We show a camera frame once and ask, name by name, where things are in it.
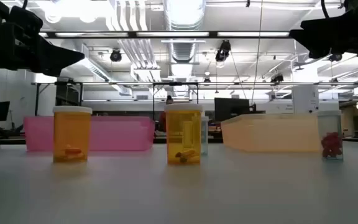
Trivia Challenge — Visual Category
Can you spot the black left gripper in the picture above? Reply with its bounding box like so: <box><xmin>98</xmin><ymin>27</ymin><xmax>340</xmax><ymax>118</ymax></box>
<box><xmin>0</xmin><ymin>0</ymin><xmax>85</xmax><ymax>78</ymax></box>

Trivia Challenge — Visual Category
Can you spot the large amber pill bottle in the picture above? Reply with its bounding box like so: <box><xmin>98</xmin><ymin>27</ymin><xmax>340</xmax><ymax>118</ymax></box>
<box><xmin>52</xmin><ymin>105</ymin><xmax>93</xmax><ymax>164</ymax></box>

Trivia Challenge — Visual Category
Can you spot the clear bottle with red pills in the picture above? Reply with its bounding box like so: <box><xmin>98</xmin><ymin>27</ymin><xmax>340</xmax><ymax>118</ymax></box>
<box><xmin>317</xmin><ymin>110</ymin><xmax>344</xmax><ymax>161</ymax></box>

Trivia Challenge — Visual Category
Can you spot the white round piece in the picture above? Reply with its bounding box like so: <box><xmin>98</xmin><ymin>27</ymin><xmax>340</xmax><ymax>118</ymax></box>
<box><xmin>163</xmin><ymin>103</ymin><xmax>204</xmax><ymax>166</ymax></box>

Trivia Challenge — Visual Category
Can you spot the small clear pill bottle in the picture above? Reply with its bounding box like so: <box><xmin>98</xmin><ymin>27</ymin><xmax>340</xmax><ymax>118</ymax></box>
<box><xmin>200</xmin><ymin>115</ymin><xmax>210</xmax><ymax>156</ymax></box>

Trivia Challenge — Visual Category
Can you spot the pink translucent plastic bin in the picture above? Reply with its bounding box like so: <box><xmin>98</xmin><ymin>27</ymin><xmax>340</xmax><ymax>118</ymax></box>
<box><xmin>23</xmin><ymin>115</ymin><xmax>155</xmax><ymax>152</ymax></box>

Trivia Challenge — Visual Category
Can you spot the orange translucent plastic bin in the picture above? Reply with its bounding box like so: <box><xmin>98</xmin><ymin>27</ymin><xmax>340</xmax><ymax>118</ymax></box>
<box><xmin>221</xmin><ymin>113</ymin><xmax>345</xmax><ymax>153</ymax></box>

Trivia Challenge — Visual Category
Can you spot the black shelf cabinet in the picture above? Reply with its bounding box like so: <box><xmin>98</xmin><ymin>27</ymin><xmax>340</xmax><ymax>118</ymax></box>
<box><xmin>55</xmin><ymin>81</ymin><xmax>83</xmax><ymax>116</ymax></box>

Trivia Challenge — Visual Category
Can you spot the white square column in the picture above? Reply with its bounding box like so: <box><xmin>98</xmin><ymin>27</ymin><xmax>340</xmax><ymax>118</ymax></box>
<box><xmin>291</xmin><ymin>67</ymin><xmax>320</xmax><ymax>114</ymax></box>

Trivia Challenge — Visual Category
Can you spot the black overhead light beam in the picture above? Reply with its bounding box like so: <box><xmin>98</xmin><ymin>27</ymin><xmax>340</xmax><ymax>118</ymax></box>
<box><xmin>39</xmin><ymin>30</ymin><xmax>295</xmax><ymax>39</ymax></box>

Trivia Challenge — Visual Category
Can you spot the wide black computer monitor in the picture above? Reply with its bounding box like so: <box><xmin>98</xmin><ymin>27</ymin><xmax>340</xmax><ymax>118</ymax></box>
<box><xmin>214</xmin><ymin>97</ymin><xmax>250</xmax><ymax>123</ymax></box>

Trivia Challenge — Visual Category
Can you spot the person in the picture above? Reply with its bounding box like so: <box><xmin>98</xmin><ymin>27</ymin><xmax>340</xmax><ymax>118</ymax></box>
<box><xmin>158</xmin><ymin>95</ymin><xmax>174</xmax><ymax>133</ymax></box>

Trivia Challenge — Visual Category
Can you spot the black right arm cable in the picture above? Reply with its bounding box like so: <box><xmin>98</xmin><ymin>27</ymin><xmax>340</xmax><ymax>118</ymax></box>
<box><xmin>319</xmin><ymin>0</ymin><xmax>329</xmax><ymax>19</ymax></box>

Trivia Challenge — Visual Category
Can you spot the thin hanging cable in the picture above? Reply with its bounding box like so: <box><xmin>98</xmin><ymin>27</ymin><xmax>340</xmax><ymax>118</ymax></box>
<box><xmin>250</xmin><ymin>0</ymin><xmax>264</xmax><ymax>105</ymax></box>

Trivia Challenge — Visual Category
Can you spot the silver ventilation duct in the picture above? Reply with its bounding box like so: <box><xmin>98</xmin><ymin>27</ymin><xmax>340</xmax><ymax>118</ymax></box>
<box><xmin>163</xmin><ymin>0</ymin><xmax>207</xmax><ymax>63</ymax></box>

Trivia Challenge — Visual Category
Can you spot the black aluminium table frame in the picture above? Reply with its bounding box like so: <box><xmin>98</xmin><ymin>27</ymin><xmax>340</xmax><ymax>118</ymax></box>
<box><xmin>0</xmin><ymin>136</ymin><xmax>358</xmax><ymax>146</ymax></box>

